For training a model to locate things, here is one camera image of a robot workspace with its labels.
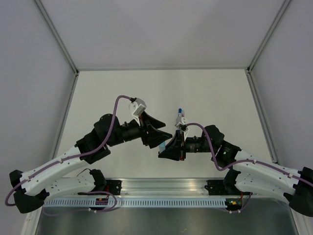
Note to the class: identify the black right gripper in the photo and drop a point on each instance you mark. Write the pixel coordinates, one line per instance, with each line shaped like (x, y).
(175, 151)

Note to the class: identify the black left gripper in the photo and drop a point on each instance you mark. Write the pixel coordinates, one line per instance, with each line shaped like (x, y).
(155, 136)

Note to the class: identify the light blue pen cap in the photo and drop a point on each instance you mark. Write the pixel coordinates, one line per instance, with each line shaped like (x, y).
(162, 147)

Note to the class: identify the white marker pen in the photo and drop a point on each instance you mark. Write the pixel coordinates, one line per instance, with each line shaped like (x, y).
(179, 118)

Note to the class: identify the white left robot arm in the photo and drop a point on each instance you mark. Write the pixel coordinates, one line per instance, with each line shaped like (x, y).
(35, 187)

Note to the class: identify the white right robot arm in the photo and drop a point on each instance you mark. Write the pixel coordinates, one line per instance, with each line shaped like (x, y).
(246, 173)

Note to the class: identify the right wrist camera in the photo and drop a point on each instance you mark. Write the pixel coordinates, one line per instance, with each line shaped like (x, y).
(182, 125)

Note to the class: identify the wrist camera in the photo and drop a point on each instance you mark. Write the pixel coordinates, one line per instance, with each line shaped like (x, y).
(137, 107)
(182, 125)

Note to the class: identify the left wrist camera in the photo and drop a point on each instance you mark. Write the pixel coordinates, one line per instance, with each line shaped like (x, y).
(137, 107)

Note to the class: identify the white slotted cable duct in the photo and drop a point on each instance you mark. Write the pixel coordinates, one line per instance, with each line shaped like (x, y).
(129, 202)

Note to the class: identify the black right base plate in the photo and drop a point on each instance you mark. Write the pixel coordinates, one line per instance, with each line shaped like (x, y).
(216, 188)

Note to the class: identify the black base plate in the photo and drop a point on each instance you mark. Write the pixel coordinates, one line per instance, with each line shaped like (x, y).
(216, 188)
(113, 186)

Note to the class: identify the aluminium mounting rail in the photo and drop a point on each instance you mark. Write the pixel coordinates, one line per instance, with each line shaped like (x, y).
(171, 187)

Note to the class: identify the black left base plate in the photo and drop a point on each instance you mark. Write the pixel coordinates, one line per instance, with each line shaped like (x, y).
(113, 186)

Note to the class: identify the left aluminium frame post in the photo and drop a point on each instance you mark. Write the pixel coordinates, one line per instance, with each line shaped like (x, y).
(55, 34)

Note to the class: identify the aluminium frame post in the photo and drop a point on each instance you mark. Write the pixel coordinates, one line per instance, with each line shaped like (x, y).
(273, 26)
(55, 34)

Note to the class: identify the right aluminium frame post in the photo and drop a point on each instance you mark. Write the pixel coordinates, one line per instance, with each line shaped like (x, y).
(273, 26)

